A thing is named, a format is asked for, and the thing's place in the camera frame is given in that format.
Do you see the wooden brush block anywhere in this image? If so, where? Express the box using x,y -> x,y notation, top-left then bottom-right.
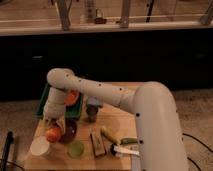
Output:
90,131 -> 106,157

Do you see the orange apple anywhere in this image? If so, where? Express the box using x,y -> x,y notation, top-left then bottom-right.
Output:
45,127 -> 62,143

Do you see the orange bowl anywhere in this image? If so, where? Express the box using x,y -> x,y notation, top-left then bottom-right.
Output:
65,91 -> 79,106

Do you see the grey cloth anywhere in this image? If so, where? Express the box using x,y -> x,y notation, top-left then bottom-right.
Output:
131,155 -> 141,171

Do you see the green plastic tray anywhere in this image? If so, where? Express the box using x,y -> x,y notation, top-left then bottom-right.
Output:
36,83 -> 83,120

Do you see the yellow corn cob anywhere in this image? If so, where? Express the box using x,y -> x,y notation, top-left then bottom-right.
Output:
101,126 -> 120,144

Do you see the black cable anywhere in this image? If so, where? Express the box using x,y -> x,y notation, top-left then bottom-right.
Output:
181,132 -> 213,171

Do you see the dark red background object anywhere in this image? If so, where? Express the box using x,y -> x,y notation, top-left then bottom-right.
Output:
94,18 -> 107,24

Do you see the small green cup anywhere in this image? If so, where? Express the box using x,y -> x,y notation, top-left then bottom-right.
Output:
68,141 -> 84,158

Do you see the black stand left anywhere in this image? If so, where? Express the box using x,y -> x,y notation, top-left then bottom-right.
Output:
0,131 -> 14,171

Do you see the blue sponge block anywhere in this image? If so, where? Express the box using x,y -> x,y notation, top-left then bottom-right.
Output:
86,97 -> 103,108

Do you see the dark red bowl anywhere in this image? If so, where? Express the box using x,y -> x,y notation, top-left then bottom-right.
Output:
60,118 -> 77,143

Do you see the white handled peeler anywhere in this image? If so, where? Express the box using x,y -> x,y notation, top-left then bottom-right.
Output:
110,144 -> 139,157

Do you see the white paper cup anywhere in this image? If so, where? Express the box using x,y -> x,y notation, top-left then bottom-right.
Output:
30,136 -> 51,157

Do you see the grey metal cup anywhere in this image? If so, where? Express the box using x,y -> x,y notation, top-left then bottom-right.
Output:
86,106 -> 98,122

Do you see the green cucumber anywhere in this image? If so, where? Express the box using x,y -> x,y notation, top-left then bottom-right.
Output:
120,138 -> 138,145

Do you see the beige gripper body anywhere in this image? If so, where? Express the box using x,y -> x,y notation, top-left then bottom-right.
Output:
43,116 -> 66,133

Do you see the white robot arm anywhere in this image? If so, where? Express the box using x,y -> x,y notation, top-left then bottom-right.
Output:
44,68 -> 189,171

